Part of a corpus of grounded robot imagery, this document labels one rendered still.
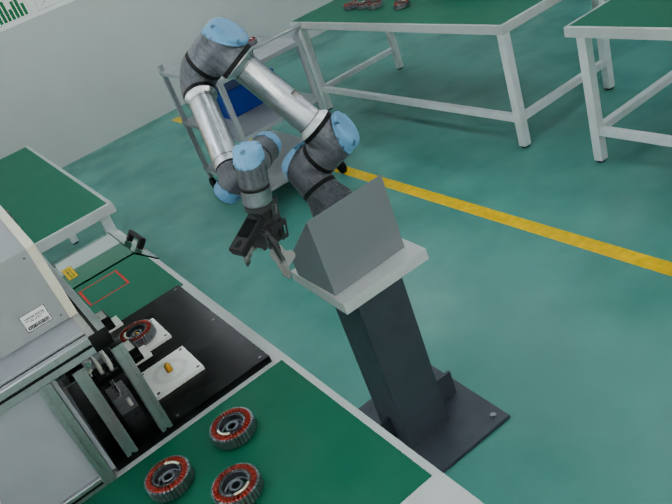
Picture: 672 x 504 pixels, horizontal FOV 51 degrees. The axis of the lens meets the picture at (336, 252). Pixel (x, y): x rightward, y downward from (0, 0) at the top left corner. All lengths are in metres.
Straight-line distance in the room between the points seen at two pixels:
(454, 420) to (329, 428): 1.02
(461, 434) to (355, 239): 0.87
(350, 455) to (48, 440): 0.69
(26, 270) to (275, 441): 0.69
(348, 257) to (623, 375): 1.13
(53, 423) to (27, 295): 0.30
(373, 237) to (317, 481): 0.82
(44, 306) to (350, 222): 0.85
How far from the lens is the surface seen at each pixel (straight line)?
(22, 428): 1.77
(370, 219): 2.10
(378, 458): 1.58
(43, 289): 1.78
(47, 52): 7.23
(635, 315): 2.95
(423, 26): 4.45
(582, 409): 2.61
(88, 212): 3.55
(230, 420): 1.81
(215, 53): 2.04
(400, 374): 2.39
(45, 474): 1.84
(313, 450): 1.66
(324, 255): 2.03
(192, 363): 2.04
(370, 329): 2.24
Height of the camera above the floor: 1.88
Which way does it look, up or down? 29 degrees down
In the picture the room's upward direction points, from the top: 21 degrees counter-clockwise
